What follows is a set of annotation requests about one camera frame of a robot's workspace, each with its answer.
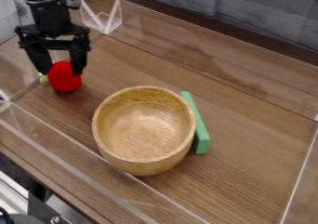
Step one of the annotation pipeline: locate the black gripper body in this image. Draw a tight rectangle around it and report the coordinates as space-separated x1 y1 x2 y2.
14 23 90 51

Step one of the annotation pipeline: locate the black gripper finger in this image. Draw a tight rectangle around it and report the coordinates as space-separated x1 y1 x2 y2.
69 44 86 75
26 46 52 74

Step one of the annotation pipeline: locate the red felt strawberry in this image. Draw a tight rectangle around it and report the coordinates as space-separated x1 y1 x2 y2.
40 60 81 93

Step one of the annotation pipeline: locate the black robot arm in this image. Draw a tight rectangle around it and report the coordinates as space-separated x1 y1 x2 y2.
14 0 90 75

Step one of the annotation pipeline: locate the wooden bowl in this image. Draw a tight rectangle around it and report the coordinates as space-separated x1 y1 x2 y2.
92 86 196 176

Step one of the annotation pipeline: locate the green rectangular block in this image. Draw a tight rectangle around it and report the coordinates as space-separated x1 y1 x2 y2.
180 91 211 154

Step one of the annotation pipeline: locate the clear acrylic enclosure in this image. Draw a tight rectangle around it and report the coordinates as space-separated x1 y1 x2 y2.
0 0 318 224

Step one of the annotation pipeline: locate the black metal bracket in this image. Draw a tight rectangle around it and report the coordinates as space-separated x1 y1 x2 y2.
26 191 72 224

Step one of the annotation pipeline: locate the black cable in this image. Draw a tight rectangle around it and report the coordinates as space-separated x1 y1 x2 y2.
0 206 14 224

